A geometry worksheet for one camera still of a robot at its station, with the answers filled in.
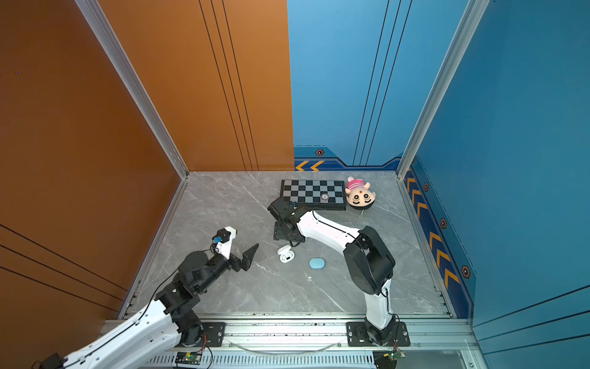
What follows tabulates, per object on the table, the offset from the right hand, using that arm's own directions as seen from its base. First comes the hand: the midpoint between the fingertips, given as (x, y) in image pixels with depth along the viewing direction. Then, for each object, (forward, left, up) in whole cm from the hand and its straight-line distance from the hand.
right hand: (283, 235), depth 89 cm
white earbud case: (-5, -1, -5) cm, 7 cm away
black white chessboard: (+23, -15, -3) cm, 27 cm away
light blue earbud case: (-9, -13, -6) cm, 17 cm away
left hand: (-7, +10, +12) cm, 18 cm away
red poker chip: (+22, -18, -3) cm, 29 cm away
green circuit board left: (-38, +27, -9) cm, 48 cm away
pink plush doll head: (+19, -32, +1) cm, 37 cm away
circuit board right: (-37, -36, -7) cm, 52 cm away
